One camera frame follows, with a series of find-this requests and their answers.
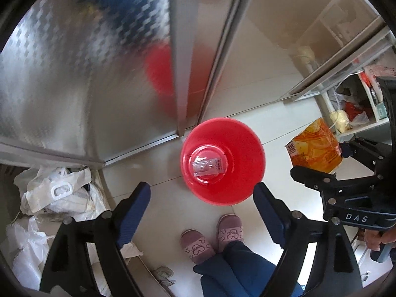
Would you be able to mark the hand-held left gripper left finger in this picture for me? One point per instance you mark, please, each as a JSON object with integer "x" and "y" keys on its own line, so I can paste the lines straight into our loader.
{"x": 133, "y": 216}

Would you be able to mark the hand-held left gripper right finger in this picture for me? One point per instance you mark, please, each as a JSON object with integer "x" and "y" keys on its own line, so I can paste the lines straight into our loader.
{"x": 270, "y": 216}

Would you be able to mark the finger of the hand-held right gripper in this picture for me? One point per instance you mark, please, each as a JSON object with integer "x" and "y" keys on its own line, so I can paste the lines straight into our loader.
{"x": 368, "y": 151}
{"x": 318, "y": 181}

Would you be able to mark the orange snack bag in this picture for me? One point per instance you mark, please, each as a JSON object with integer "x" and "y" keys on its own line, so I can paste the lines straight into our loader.
{"x": 315, "y": 148}

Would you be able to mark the red plastic bin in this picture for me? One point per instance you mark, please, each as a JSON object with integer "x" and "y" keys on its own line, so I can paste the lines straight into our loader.
{"x": 244, "y": 151}

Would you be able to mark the person's right hand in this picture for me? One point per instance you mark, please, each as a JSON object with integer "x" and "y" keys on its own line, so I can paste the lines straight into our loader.
{"x": 372, "y": 239}

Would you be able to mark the white storage shelf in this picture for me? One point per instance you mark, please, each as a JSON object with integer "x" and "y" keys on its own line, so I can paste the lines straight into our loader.
{"x": 380, "y": 123}

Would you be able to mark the clear plastic bag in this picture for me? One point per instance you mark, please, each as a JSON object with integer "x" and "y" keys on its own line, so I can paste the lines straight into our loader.
{"x": 360, "y": 119}

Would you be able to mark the crumpled white paper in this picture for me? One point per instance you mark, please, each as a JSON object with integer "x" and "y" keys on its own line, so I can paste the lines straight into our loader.
{"x": 133, "y": 250}

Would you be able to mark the cream plastic bag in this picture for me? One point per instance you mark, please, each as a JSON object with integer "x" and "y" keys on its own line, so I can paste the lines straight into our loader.
{"x": 340, "y": 120}

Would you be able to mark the pink patterned slipper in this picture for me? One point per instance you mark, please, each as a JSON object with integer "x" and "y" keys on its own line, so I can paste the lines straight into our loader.
{"x": 195, "y": 247}
{"x": 230, "y": 230}

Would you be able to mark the red plastic bag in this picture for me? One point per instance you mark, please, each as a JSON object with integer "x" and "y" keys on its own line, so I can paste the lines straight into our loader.
{"x": 354, "y": 109}

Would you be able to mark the person's blue trousers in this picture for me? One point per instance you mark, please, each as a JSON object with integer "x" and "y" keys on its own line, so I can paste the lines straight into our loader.
{"x": 241, "y": 272}

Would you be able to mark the small clear packet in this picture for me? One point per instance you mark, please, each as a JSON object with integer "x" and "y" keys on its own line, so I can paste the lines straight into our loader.
{"x": 204, "y": 165}

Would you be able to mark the white woven sack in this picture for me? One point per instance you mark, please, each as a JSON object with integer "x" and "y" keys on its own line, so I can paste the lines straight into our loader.
{"x": 24, "y": 253}

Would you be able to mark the embossed steel cabinet door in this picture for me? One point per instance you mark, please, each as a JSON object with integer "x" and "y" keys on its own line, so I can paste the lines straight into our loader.
{"x": 62, "y": 83}

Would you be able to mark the smooth steel cabinet door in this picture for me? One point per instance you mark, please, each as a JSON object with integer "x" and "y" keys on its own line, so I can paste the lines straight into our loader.
{"x": 235, "y": 52}

